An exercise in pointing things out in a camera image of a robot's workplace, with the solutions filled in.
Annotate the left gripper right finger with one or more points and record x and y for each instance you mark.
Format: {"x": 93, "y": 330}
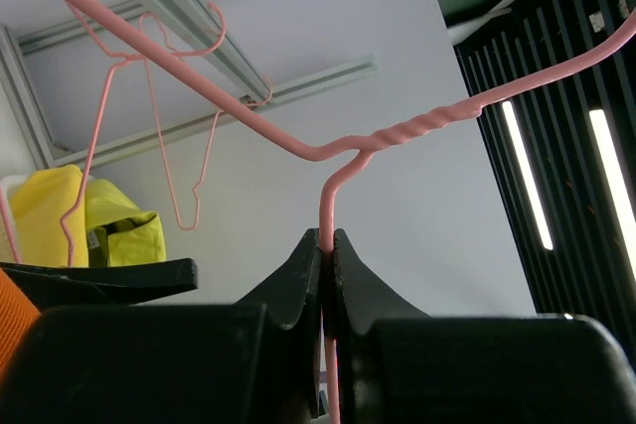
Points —
{"x": 398, "y": 365}

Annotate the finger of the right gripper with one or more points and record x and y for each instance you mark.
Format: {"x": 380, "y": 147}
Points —
{"x": 50, "y": 287}

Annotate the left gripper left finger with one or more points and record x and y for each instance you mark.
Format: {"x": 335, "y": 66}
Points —
{"x": 253, "y": 361}

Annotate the orange trousers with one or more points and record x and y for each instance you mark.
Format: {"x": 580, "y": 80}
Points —
{"x": 17, "y": 315}

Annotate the yellow trousers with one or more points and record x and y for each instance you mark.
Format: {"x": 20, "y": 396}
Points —
{"x": 37, "y": 207}

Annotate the pink hanger of green trousers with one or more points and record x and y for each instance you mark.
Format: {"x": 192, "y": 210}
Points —
{"x": 125, "y": 59}

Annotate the pink hanger with orange trousers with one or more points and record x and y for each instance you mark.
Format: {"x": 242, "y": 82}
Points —
{"x": 365, "y": 147}

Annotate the olive green trousers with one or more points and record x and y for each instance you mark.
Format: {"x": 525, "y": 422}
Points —
{"x": 118, "y": 232}

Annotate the white plastic basket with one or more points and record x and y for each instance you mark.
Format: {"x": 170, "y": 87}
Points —
{"x": 10, "y": 249}

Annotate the aluminium hanging rail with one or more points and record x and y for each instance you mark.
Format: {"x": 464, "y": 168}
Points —
{"x": 195, "y": 23}

